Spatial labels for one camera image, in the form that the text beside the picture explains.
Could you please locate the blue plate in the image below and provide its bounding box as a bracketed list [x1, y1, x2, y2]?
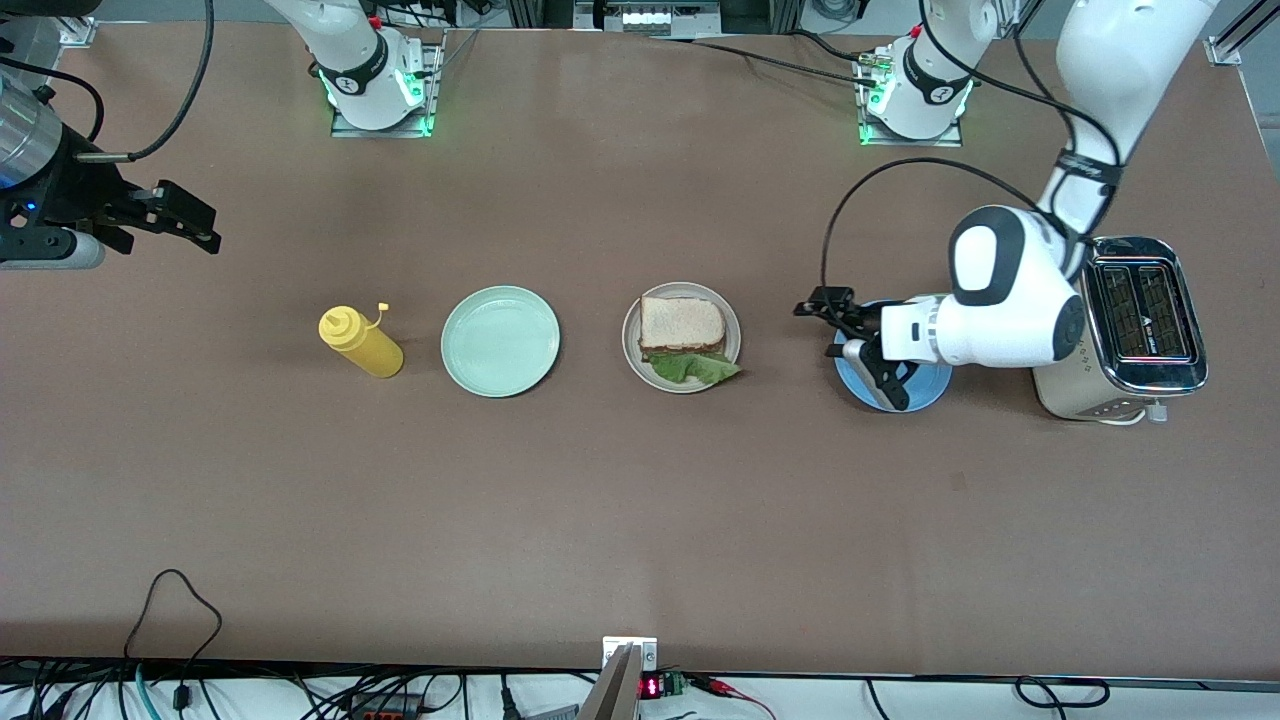
[834, 300, 954, 413]

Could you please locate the white lit control unit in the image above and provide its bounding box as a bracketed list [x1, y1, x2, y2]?
[573, 0, 721, 34]

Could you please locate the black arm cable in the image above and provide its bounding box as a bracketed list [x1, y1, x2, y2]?
[822, 0, 1126, 293]
[0, 0, 216, 163]

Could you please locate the white metal edge bracket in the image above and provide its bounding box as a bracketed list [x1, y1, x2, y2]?
[602, 636, 659, 673]

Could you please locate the green lettuce leaf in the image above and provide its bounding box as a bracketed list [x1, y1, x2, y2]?
[648, 351, 744, 388]

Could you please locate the beige chrome toaster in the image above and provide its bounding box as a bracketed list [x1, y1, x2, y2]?
[1030, 236, 1209, 426]

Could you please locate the aluminium corner bracket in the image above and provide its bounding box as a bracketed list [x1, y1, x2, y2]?
[30, 10, 98, 48]
[1205, 0, 1280, 67]

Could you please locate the round-topped bread slice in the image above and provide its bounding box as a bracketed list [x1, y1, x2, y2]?
[639, 296, 727, 353]

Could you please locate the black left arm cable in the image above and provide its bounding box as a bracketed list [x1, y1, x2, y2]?
[822, 0, 1126, 293]

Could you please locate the mint green plate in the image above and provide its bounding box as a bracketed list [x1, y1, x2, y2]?
[441, 286, 561, 398]

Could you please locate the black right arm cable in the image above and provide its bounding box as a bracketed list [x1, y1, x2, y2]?
[0, 0, 216, 163]

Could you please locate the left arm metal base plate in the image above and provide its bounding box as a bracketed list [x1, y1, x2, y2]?
[855, 45, 966, 148]

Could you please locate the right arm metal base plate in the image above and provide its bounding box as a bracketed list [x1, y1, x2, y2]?
[330, 28, 446, 138]

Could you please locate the thin black looped cable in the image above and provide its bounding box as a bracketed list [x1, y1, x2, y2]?
[123, 570, 223, 711]

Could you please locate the black oval coiled cable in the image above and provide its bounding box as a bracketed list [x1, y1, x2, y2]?
[1015, 676, 1111, 709]

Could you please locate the short black table cable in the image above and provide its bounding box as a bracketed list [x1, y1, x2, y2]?
[788, 28, 865, 65]

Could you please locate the long black table cable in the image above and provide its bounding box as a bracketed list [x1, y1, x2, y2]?
[648, 34, 881, 89]

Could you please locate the red wire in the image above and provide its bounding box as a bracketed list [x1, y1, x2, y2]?
[690, 675, 776, 720]

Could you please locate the beige plate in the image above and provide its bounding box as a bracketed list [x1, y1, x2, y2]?
[622, 282, 742, 394]

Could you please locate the yellow mustard squeeze bottle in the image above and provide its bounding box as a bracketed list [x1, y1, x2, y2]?
[319, 302, 405, 379]

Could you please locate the grey metal bar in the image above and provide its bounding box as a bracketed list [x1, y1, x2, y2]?
[577, 645, 642, 720]

